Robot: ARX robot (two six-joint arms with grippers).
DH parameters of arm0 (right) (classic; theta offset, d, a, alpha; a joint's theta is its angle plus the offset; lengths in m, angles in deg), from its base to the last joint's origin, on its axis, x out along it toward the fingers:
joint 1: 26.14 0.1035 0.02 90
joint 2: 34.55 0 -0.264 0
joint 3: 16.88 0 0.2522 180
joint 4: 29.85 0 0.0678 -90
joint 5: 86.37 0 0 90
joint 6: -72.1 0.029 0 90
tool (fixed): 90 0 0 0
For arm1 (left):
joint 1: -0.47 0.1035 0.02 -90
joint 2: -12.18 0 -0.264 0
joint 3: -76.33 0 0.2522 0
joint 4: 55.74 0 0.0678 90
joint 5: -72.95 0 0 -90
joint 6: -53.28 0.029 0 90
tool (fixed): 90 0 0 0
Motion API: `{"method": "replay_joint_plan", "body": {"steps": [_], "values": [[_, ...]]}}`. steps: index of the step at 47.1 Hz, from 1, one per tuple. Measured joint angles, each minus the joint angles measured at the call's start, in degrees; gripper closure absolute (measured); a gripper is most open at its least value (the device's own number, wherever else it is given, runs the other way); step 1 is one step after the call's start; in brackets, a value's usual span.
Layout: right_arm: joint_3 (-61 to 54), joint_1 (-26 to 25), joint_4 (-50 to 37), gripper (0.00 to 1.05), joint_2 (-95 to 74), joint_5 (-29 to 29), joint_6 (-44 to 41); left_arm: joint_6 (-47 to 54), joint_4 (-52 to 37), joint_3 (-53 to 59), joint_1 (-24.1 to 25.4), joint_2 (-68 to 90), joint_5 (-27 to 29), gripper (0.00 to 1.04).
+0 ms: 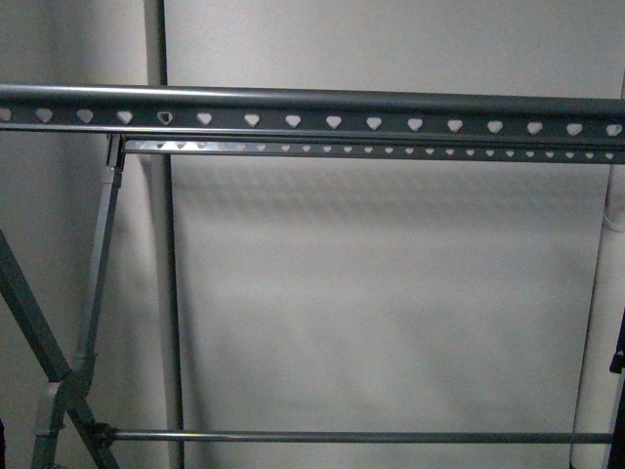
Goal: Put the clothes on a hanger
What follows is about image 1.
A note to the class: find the grey lower rack crossbar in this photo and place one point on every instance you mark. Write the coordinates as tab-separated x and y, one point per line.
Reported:
316	437

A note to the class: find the black object at right edge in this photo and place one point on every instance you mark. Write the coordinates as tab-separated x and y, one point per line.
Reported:
616	451

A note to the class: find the grey rear perforated rack rail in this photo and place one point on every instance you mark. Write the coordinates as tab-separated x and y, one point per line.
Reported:
396	152

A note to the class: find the grey perforated rack rail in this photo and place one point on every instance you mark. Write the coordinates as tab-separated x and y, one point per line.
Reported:
396	152
307	114

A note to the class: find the grey vertical wall pipe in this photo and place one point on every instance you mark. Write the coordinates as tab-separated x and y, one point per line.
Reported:
161	201

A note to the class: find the grey crossed rack side frame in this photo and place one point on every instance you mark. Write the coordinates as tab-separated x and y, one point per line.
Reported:
69	383

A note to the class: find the grey front perforated rack rail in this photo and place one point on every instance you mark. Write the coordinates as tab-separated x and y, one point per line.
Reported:
307	114

